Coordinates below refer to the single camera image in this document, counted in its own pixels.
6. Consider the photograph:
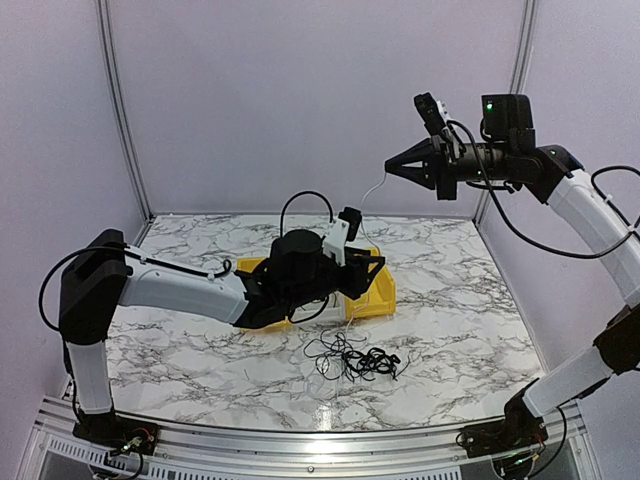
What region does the right yellow plastic bin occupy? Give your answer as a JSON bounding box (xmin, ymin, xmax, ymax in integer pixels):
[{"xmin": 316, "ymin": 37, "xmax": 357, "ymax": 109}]
[{"xmin": 344, "ymin": 266, "xmax": 396, "ymax": 321}]

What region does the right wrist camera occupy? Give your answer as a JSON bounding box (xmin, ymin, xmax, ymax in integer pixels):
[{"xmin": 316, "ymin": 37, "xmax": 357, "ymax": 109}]
[{"xmin": 414, "ymin": 92, "xmax": 451, "ymax": 141}]

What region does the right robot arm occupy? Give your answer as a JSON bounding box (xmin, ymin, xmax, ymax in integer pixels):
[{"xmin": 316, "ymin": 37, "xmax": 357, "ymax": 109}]
[{"xmin": 385, "ymin": 93, "xmax": 639, "ymax": 403}]

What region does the right corner post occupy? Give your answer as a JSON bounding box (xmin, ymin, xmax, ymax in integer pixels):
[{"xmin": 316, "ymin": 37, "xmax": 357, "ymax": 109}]
[{"xmin": 472, "ymin": 0, "xmax": 539, "ymax": 224}]

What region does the yellow plastic bin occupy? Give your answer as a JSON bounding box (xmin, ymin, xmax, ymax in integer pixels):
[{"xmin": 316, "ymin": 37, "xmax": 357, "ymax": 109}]
[
  {"xmin": 344, "ymin": 266, "xmax": 396, "ymax": 321},
  {"xmin": 233, "ymin": 258, "xmax": 294, "ymax": 330}
]

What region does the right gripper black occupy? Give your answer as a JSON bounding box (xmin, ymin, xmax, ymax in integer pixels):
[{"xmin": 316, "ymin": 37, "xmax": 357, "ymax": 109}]
[{"xmin": 385, "ymin": 133, "xmax": 515, "ymax": 200}]

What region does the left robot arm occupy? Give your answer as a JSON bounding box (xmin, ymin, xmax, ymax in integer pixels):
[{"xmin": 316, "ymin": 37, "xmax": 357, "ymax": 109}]
[{"xmin": 58, "ymin": 224, "xmax": 386, "ymax": 445}]

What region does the black cable bundle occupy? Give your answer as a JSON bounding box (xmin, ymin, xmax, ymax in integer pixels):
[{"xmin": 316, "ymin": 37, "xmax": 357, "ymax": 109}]
[{"xmin": 303, "ymin": 327, "xmax": 421, "ymax": 384}]

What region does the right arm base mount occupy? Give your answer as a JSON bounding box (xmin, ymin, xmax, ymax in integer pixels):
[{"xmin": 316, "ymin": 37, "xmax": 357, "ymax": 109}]
[{"xmin": 455, "ymin": 392, "xmax": 548, "ymax": 458}]

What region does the aluminium frame rail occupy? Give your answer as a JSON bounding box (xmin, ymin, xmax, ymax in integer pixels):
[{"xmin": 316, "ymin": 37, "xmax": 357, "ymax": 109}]
[{"xmin": 17, "ymin": 397, "xmax": 602, "ymax": 479}]

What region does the corner post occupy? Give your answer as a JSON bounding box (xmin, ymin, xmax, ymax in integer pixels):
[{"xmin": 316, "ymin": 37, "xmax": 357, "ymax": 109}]
[
  {"xmin": 472, "ymin": 0, "xmax": 539, "ymax": 224},
  {"xmin": 95, "ymin": 0, "xmax": 154, "ymax": 222}
]

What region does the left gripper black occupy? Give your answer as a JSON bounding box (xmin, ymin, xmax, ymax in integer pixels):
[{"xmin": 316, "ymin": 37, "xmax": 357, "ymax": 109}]
[{"xmin": 285, "ymin": 247, "xmax": 385, "ymax": 311}]

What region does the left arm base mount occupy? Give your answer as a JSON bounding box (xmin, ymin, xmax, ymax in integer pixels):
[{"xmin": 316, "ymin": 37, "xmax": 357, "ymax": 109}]
[{"xmin": 73, "ymin": 410, "xmax": 160, "ymax": 456}]

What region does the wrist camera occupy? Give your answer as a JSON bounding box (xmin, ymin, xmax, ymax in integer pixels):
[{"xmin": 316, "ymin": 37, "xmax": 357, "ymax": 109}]
[
  {"xmin": 322, "ymin": 206, "xmax": 362, "ymax": 267},
  {"xmin": 414, "ymin": 92, "xmax": 451, "ymax": 141}
]

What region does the left yellow plastic bin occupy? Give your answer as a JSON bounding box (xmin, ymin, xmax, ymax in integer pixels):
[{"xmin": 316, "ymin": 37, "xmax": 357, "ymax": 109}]
[{"xmin": 233, "ymin": 258, "xmax": 294, "ymax": 330}]

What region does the left corner post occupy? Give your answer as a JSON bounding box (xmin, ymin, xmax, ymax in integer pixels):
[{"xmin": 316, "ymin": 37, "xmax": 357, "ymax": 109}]
[{"xmin": 95, "ymin": 0, "xmax": 154, "ymax": 222}]

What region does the white translucent plastic bin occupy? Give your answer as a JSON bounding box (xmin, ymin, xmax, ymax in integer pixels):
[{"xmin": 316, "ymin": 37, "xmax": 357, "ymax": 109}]
[{"xmin": 291, "ymin": 293, "xmax": 346, "ymax": 323}]

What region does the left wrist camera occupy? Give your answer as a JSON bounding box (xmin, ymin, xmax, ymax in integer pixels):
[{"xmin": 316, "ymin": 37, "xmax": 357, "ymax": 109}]
[{"xmin": 322, "ymin": 206, "xmax": 362, "ymax": 267}]

